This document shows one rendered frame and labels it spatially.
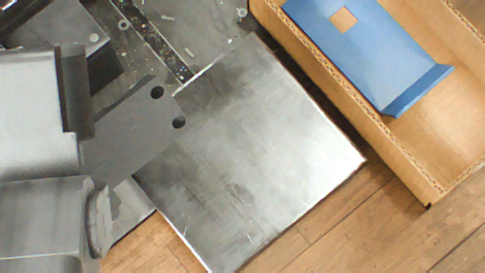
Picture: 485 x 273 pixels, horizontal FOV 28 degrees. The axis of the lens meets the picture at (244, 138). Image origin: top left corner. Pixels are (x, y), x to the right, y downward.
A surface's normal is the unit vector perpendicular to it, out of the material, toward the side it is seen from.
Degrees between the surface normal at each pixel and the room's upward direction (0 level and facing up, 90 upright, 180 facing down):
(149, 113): 27
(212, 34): 0
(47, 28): 0
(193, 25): 0
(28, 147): 22
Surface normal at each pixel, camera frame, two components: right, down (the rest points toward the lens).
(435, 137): -0.03, -0.25
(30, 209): -0.06, -0.65
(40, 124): 0.00, 0.13
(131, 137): 0.27, 0.10
